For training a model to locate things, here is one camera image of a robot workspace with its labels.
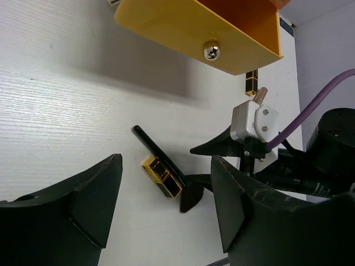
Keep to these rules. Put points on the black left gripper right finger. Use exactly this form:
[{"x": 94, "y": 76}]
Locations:
[{"x": 262, "y": 226}]

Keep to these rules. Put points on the orange top drawer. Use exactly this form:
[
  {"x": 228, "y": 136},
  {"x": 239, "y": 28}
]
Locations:
[{"x": 279, "y": 4}]

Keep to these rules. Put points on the yellow drawer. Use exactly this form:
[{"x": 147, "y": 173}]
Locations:
[{"x": 233, "y": 36}]

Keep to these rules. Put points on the gold clear square lipstick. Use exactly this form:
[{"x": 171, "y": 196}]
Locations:
[{"x": 162, "y": 177}]

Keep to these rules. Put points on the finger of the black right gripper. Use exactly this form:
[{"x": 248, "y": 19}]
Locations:
[
  {"x": 201, "y": 179},
  {"x": 222, "y": 145}
]

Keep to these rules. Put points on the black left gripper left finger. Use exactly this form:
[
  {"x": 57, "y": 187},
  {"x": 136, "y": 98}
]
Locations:
[{"x": 67, "y": 223}]

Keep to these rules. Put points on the black fan makeup brush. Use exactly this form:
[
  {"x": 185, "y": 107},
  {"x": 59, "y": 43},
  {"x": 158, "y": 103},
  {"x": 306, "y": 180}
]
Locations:
[{"x": 192, "y": 192}]

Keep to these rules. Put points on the rose gold lipstick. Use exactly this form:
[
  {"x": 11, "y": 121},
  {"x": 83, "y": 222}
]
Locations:
[{"x": 260, "y": 96}]

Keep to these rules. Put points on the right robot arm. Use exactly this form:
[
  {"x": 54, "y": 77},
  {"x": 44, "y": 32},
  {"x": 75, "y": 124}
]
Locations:
[{"x": 325, "y": 168}]

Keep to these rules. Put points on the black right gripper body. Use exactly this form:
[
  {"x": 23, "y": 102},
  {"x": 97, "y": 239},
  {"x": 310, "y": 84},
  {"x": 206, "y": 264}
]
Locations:
[{"x": 290, "y": 172}]

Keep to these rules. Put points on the black gold square lipstick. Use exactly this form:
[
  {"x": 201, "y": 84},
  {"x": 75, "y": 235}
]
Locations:
[{"x": 251, "y": 83}]

